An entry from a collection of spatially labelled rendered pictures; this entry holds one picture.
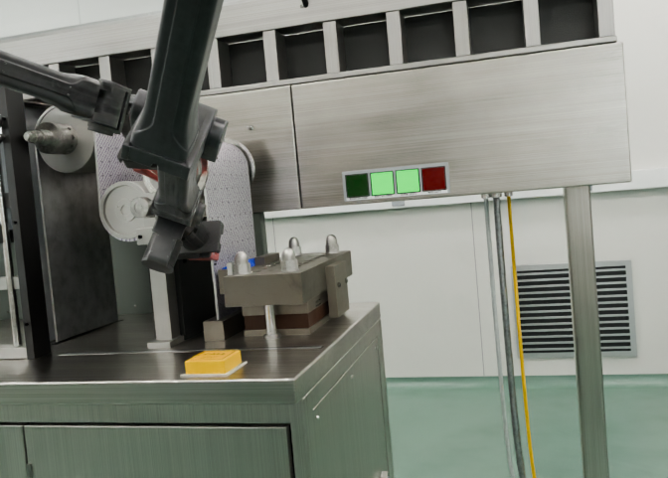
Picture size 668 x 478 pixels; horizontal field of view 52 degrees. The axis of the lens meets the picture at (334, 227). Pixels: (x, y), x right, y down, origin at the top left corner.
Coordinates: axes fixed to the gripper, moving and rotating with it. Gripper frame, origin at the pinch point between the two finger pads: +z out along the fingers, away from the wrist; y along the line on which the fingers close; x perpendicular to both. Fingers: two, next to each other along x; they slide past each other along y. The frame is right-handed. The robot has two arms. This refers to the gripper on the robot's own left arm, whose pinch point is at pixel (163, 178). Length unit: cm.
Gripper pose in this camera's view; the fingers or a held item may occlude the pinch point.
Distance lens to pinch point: 139.5
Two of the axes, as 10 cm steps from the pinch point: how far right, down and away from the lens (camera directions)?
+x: 1.8, -8.1, 5.6
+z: 1.4, 5.9, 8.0
